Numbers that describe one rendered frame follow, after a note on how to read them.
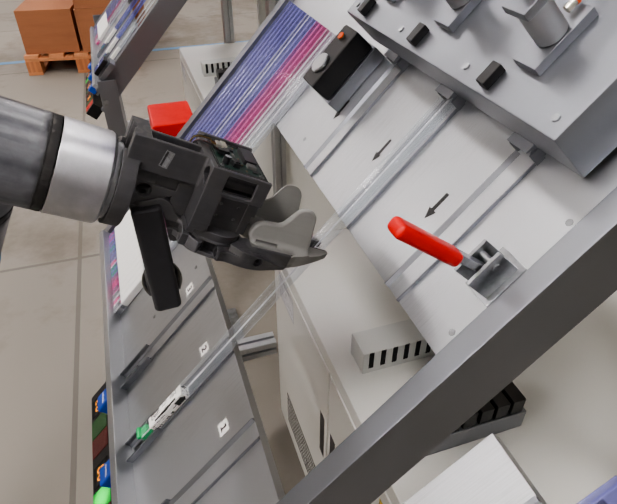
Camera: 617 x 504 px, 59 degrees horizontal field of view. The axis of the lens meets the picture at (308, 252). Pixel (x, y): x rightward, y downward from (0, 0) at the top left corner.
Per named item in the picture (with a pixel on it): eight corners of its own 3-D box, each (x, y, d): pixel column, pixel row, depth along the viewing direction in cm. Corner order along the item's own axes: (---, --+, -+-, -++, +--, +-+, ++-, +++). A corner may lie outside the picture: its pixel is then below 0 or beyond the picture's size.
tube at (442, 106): (148, 441, 62) (139, 439, 61) (147, 431, 63) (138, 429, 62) (470, 90, 48) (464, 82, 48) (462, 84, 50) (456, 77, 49)
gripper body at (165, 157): (281, 189, 44) (133, 143, 38) (239, 271, 48) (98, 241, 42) (257, 149, 50) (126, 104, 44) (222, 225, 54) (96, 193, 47)
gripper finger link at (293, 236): (358, 231, 50) (268, 203, 45) (328, 281, 52) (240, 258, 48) (347, 214, 52) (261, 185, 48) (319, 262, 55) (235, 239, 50)
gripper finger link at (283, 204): (341, 206, 53) (260, 183, 48) (314, 254, 56) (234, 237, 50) (329, 190, 55) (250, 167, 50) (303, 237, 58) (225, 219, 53)
